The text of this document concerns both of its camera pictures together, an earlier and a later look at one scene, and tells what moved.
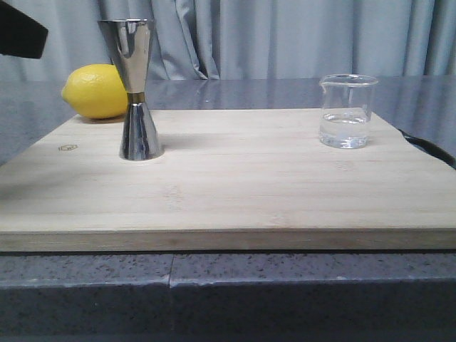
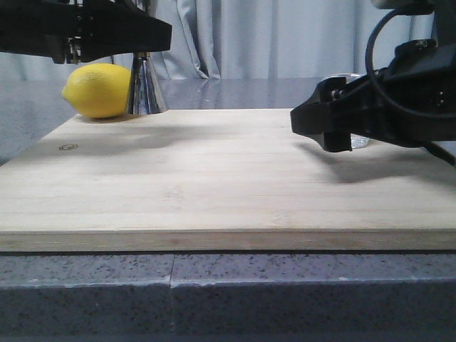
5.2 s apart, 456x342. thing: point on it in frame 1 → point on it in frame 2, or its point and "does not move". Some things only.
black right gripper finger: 20,35 → 110,28
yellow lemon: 96,91 does not move
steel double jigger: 127,40 → 146,95
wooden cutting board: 227,179 does not move
